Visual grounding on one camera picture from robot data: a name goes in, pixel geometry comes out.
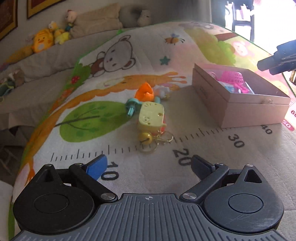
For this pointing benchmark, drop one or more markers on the framed wall picture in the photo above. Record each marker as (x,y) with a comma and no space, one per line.
(36,6)

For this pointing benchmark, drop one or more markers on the teal plastic crank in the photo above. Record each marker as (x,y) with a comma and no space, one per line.
(133,106)

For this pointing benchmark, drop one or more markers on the yellow duck plush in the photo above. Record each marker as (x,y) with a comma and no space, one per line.
(43,40)

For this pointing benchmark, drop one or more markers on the grey plush toy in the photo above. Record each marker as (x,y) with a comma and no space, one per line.
(135,16)

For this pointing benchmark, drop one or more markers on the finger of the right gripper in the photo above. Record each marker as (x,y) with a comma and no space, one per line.
(281,61)

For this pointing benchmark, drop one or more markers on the beige folded blanket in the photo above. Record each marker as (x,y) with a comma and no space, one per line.
(96,21)

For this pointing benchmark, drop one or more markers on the blue white plastic bag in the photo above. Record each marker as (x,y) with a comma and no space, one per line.
(237,88)

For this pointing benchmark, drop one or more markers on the pale pink squishy toy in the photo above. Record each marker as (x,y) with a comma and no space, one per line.
(163,92)

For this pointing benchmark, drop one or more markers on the doll with red hat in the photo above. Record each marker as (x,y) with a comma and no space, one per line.
(70,19)

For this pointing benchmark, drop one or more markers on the pink cardboard box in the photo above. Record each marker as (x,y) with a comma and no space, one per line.
(264,105)

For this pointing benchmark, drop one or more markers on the colourful cartoon play mat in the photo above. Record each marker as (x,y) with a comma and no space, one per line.
(89,117)

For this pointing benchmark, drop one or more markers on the small yellow plush toy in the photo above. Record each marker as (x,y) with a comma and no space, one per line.
(60,35)

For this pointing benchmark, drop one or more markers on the beige sofa cover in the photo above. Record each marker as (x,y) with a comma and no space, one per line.
(45,75)

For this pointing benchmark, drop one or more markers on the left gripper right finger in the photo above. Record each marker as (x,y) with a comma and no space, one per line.
(211,177)

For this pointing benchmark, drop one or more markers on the pink plastic strainer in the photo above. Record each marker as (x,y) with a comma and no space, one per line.
(231,77)

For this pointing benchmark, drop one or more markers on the gold bell with keyrings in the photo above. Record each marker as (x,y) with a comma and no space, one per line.
(148,142)

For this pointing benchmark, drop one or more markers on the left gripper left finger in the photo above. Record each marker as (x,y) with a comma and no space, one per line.
(85,177)

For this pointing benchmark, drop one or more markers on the orange plastic cup toy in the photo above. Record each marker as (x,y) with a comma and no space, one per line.
(145,93)

